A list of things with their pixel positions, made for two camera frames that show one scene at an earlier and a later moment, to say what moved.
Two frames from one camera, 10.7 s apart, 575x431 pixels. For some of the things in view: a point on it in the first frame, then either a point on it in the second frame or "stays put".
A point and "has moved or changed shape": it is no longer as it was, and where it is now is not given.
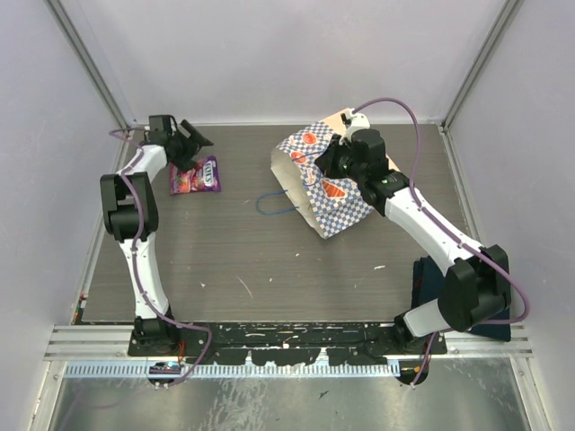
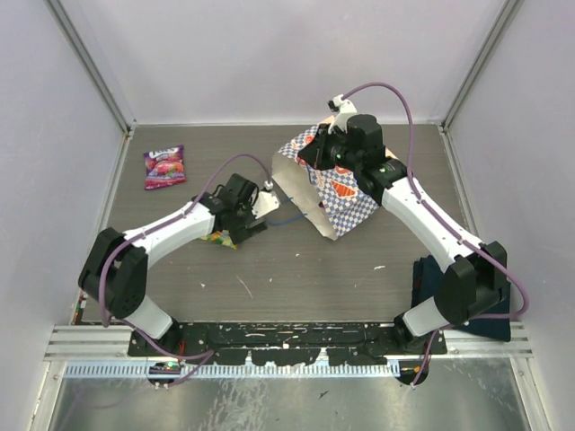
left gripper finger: x=185 y=128 to x=255 y=230
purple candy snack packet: x=204 y=177 has moved or changed shape
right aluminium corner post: x=505 y=18 stays put
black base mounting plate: x=287 y=343 stays put
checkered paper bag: x=327 y=202 has moved or changed shape
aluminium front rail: x=113 y=342 stays put
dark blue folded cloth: x=427 y=283 stays put
